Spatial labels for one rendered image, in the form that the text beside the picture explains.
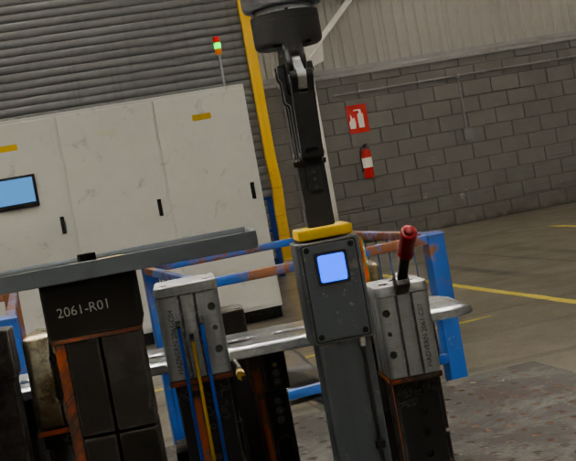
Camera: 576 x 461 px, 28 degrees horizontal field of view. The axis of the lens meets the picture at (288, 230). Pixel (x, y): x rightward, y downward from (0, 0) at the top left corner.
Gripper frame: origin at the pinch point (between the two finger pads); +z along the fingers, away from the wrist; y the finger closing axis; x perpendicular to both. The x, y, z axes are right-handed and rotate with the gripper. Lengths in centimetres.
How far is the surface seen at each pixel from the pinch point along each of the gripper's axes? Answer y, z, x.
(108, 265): -6.9, 3.2, 23.2
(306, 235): -3.0, 4.1, 2.1
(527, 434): 65, 49, -37
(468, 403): 96, 49, -35
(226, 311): 47, 16, 11
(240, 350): 24.1, 19.1, 10.5
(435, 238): 226, 26, -62
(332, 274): -4.0, 8.7, 0.2
